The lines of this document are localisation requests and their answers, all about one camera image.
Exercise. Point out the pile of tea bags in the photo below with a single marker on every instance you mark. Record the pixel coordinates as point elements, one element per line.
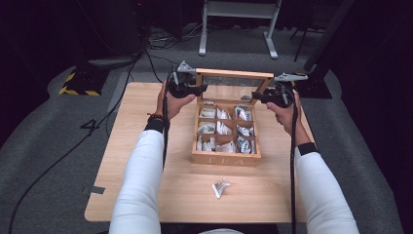
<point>225,130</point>

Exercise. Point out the person's left hand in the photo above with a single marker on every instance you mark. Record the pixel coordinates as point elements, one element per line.
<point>173,105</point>

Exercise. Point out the black yellow striped stand base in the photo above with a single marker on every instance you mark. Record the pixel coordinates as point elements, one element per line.
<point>82,83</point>
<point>313,87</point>

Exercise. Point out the grey tape piece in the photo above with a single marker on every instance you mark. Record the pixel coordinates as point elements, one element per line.
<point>95,190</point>

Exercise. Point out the white metal desk frame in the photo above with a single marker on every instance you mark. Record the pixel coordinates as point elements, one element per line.
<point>238,9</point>

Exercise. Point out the grey slanted metal post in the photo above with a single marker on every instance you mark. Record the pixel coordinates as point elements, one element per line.
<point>328,35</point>

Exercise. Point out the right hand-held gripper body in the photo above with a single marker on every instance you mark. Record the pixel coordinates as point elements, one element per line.
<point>282,94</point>

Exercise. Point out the wooden tea box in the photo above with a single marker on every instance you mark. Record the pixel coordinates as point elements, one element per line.
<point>227,130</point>

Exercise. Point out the black round table grommet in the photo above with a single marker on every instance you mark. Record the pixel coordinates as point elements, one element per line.
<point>245,97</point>

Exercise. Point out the person's right hand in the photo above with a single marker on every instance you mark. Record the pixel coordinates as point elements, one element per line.
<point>290,120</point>

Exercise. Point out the white tea bag packet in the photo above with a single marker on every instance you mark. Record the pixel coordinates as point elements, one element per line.
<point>220,187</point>

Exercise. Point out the black tripod leg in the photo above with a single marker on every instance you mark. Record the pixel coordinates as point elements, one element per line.
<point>300,45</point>

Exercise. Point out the black equipment stand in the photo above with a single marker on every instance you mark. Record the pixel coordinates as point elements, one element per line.
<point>121,29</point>

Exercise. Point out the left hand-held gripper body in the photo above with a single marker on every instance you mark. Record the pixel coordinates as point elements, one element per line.
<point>178,83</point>

